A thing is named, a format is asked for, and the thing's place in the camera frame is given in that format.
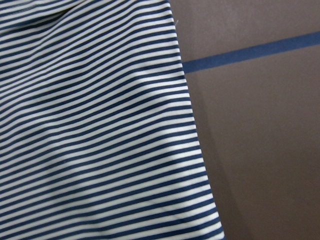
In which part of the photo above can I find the blue white striped polo shirt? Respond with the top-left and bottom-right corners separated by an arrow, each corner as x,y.
0,0 -> 225,240

